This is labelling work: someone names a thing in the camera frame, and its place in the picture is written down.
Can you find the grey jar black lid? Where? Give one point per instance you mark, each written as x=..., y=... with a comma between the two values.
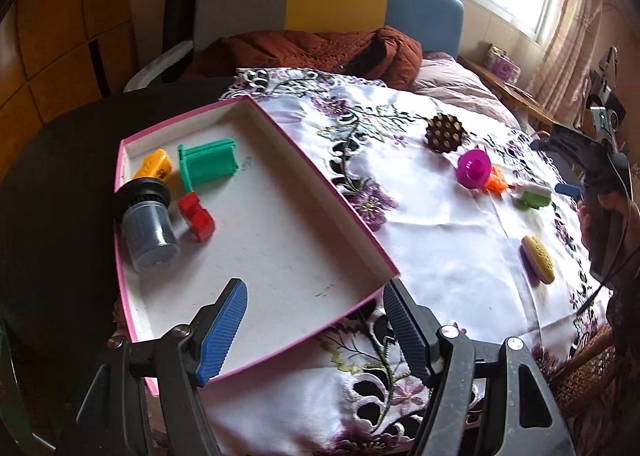
x=150, y=231

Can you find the brown studded ball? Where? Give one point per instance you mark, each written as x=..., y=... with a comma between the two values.
x=442, y=134

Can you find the black rolled mat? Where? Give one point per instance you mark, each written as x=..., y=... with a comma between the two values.
x=180, y=1

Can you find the magenta plastic lid toy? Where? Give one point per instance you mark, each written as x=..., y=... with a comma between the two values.
x=472, y=169

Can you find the white chair armrest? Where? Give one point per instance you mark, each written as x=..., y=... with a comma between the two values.
x=160, y=64

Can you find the rust brown quilted jacket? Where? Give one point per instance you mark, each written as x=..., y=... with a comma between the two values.
x=310, y=51

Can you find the grey electronic device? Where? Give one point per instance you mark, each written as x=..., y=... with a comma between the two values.
x=602, y=111

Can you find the mauve pillow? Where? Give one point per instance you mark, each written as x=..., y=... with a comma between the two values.
x=460, y=81

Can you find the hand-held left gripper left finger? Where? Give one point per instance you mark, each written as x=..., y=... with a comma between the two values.
x=225, y=331

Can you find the small orange plastic toy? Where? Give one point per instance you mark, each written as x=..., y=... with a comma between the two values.
x=497, y=183

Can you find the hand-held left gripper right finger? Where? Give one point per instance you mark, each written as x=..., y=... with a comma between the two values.
x=407, y=336

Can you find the wooden wardrobe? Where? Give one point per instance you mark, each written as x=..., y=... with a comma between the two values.
x=50, y=36

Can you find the purple box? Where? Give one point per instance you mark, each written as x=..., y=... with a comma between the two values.
x=502, y=66

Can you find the yellow purple pumice stone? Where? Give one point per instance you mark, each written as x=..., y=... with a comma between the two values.
x=537, y=258

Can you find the orange yellow plastic block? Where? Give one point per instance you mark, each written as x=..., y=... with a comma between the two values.
x=152, y=166

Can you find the white green plug-in device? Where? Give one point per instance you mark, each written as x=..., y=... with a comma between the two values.
x=532, y=196

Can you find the wooden bedside shelf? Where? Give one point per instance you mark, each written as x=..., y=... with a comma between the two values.
x=525, y=99

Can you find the red plastic block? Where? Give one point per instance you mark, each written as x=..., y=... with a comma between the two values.
x=197, y=218

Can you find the person's right hand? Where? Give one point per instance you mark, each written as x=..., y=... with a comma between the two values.
x=589, y=228

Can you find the wicker chair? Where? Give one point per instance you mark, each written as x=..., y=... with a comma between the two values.
x=580, y=381

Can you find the green plastic comb piece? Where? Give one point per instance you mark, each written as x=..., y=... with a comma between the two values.
x=210, y=166

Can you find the beige patterned curtain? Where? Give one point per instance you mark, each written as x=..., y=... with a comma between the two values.
x=565, y=36

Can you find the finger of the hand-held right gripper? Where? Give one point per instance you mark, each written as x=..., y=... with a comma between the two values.
x=541, y=144
x=567, y=188

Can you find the pink-rimmed white tray box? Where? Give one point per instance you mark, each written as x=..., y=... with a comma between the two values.
x=270, y=246

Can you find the white embroidered floral tablecloth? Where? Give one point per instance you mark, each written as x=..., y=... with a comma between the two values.
x=450, y=246

